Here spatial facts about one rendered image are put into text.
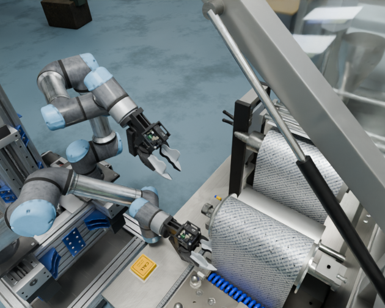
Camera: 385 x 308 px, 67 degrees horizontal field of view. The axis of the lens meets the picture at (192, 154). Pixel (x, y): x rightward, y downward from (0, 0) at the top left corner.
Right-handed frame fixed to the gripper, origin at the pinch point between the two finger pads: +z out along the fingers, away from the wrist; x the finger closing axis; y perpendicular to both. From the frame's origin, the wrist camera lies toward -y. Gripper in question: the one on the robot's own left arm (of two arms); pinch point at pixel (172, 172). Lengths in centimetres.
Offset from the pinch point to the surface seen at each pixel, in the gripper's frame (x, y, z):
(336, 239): 38, -3, 64
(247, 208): 3.3, 13.0, 19.6
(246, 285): -5.5, 0.3, 39.4
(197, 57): 293, -237, -75
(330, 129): -19, 61, 0
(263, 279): -5.5, 10.3, 36.4
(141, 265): -15.5, -35.6, 21.2
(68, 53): 195, -357, -218
